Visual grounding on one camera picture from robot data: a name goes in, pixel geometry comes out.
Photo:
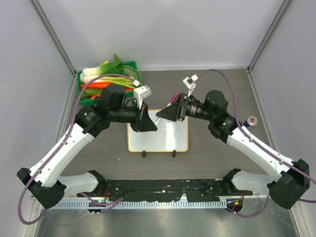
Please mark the green vegetable tray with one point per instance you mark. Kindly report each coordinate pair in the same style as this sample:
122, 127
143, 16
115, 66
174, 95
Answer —
85, 98

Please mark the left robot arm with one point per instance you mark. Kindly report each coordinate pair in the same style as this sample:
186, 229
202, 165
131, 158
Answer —
44, 179

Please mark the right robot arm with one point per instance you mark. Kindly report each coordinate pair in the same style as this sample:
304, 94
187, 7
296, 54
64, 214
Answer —
284, 181

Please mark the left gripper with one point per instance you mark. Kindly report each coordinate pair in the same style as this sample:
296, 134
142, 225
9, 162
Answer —
143, 122

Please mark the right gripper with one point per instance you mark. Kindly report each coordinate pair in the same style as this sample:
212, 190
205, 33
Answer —
176, 110

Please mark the bok choy toy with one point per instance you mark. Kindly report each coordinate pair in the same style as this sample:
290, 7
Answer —
115, 67

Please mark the energy drink can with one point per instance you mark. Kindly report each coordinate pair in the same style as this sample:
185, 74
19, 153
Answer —
250, 122

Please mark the white cable duct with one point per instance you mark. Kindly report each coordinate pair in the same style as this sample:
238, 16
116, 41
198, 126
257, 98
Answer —
181, 204

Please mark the yellow framed whiteboard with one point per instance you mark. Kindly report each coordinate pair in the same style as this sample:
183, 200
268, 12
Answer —
169, 137

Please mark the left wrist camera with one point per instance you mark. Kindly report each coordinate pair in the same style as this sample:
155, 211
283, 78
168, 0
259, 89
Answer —
141, 93

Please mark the pink capped marker pen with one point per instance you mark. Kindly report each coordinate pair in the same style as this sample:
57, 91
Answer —
172, 100

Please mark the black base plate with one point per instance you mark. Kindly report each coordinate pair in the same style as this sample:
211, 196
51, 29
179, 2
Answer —
168, 190

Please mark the green onion toy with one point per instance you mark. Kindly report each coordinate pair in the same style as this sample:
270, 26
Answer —
113, 80

